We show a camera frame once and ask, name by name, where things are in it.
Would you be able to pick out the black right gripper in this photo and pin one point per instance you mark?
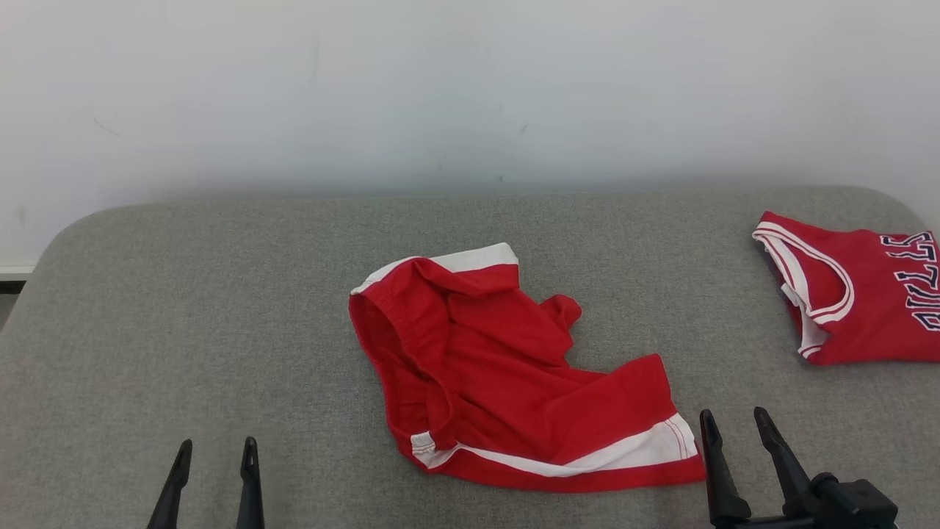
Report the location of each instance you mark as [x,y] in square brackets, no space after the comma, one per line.
[764,523]

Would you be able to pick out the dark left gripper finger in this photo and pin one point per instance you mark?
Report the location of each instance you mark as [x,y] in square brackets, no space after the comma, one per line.
[250,492]
[172,492]

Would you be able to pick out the red Bulls basketball jersey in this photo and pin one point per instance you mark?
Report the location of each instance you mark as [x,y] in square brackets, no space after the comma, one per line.
[874,301]

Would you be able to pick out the red shorts with white trim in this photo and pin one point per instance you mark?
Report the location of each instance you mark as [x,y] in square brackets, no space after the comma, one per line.
[499,375]

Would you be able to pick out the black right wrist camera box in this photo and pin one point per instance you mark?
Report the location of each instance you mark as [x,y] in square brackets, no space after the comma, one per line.
[855,507]

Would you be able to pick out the white wall baseboard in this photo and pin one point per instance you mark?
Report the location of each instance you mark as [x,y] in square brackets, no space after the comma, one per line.
[15,272]

